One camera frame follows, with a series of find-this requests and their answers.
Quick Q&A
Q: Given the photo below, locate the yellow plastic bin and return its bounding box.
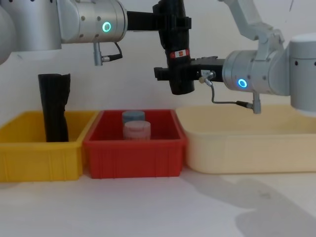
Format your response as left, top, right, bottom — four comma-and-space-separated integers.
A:
0, 110, 100, 183

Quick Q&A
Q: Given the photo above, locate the red plastic bin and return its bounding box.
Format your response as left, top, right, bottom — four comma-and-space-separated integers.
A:
82, 109, 187, 179

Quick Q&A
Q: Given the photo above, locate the left wrist cable silver plug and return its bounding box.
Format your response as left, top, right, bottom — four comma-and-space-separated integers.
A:
92, 41, 123, 67

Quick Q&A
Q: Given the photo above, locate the cream plastic bin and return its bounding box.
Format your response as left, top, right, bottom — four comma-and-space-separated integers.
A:
176, 104, 316, 175

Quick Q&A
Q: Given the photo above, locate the black tool with red band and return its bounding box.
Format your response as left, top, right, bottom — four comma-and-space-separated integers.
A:
157, 0, 196, 96

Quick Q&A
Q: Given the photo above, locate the blue lidded small jar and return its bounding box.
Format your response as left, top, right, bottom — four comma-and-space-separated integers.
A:
121, 110, 146, 124

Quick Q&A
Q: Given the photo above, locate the right wrist cable silver plug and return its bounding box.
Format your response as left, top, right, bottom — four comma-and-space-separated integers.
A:
198, 71, 262, 115

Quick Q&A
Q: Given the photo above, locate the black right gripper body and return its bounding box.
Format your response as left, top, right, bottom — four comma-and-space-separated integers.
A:
190, 57, 226, 83

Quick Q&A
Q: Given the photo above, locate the wrist cable silver plug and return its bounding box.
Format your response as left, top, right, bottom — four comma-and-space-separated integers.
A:
92, 41, 123, 67
198, 71, 262, 115

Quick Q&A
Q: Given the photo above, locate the pink lidded small jar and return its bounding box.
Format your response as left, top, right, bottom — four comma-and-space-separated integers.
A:
123, 120, 152, 141

